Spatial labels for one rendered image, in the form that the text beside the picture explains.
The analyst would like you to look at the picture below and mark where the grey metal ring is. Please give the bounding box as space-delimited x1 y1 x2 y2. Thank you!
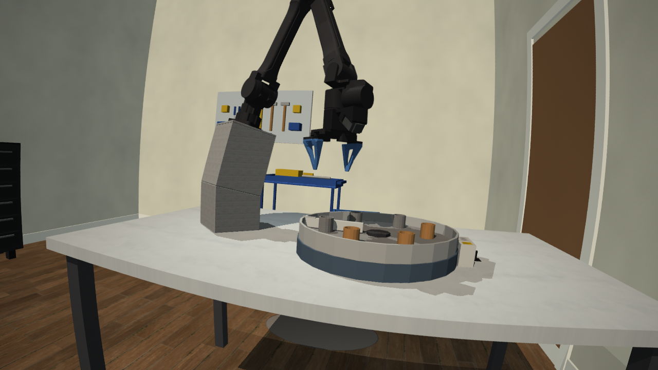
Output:
318 216 334 233
349 211 362 222
392 214 406 229

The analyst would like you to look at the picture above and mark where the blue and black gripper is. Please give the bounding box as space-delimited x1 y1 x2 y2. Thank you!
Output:
303 128 362 172

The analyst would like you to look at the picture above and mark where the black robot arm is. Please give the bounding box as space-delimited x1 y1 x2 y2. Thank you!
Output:
228 0 374 134

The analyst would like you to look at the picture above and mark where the bronze bushing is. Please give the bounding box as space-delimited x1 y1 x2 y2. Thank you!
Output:
343 226 360 241
420 223 435 239
397 231 415 245

